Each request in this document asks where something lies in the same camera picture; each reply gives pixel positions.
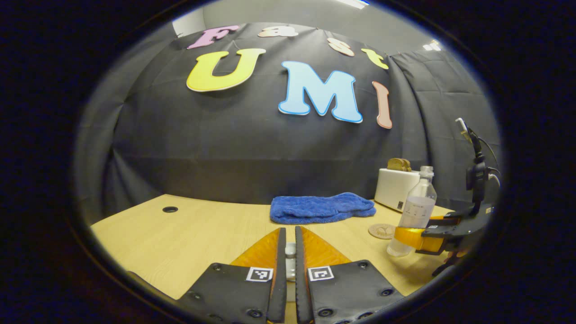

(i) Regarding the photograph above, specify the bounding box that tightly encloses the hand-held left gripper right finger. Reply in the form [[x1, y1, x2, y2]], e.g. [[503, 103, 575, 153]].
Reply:
[[295, 226, 405, 324]]

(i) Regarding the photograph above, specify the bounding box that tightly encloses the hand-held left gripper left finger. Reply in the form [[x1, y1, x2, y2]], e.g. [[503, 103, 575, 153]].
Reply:
[[173, 227, 287, 324]]

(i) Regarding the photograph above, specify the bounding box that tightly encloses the clear plastic water bottle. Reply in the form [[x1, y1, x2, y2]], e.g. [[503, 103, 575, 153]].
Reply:
[[387, 166, 437, 257]]

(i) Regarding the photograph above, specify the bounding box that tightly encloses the round brown coaster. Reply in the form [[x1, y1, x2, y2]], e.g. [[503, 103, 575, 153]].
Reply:
[[368, 224, 396, 240]]

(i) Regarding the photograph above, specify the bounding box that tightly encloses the white toaster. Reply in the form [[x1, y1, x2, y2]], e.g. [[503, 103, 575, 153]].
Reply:
[[374, 168, 421, 213]]

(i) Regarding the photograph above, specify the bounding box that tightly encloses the blue towel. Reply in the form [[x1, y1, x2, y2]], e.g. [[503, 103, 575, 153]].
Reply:
[[270, 193, 377, 225]]

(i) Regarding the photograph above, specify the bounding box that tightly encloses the black backdrop cloth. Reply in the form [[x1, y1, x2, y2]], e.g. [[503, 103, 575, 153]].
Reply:
[[74, 22, 502, 225]]

